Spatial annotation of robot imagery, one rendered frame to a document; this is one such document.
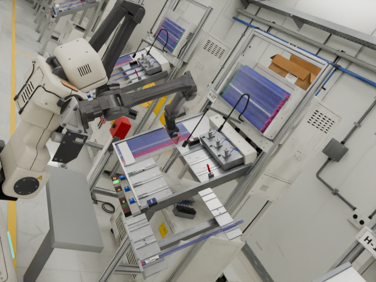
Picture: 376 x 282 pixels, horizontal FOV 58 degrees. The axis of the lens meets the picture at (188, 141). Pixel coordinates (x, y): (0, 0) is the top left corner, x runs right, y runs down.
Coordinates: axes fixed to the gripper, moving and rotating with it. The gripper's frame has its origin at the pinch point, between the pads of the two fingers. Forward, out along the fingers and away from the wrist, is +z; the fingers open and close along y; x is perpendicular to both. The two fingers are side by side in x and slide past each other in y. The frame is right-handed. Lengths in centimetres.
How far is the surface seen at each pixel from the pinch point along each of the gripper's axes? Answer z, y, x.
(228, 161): 8.4, -27.2, -22.8
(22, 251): 41, -2, 110
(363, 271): 22, -109, -47
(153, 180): 13.9, -13.3, 21.0
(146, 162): 14.1, 4.9, 19.9
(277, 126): -9, -33, -53
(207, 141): 8.6, -3.5, -20.3
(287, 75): -6, 17, -95
